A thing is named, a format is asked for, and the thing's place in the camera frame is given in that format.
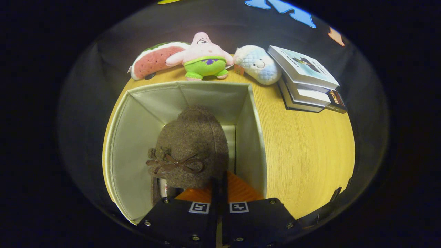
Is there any thick white book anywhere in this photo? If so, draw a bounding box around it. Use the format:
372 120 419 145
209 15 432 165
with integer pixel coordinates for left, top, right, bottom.
284 81 332 107

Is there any thin grey book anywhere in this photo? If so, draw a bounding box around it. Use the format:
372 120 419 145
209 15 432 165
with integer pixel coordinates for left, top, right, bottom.
283 76 332 95

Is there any white portrait cover book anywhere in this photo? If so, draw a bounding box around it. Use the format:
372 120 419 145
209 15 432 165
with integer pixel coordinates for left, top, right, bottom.
267 45 340 90

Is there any black paperback book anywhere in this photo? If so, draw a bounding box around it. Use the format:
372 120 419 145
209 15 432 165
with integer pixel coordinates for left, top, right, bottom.
324 89 348 114

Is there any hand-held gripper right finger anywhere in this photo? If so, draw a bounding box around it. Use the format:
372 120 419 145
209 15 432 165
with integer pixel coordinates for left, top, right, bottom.
220 171 304 248

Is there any dark cover book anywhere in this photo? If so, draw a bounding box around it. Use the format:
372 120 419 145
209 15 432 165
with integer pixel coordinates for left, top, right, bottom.
277 79 325 113

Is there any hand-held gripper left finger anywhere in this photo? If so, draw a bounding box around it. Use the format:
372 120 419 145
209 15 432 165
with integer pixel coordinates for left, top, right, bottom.
137 177 221 248

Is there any watermelon slice plush toy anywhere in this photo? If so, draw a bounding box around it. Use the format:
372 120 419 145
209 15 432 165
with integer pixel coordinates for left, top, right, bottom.
130 41 191 81

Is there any brown fuzzy shoe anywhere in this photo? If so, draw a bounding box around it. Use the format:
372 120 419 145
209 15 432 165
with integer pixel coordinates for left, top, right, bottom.
146 105 230 207

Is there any grey fabric storage box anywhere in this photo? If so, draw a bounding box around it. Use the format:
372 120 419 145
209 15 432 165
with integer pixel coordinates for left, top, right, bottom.
102 80 268 225

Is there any white blue cloud plush toy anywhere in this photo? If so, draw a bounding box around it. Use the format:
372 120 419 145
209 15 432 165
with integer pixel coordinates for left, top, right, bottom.
233 45 283 86

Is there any pink starfish plush toy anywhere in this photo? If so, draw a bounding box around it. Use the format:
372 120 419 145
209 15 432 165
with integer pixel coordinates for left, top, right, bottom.
165 32 234 81

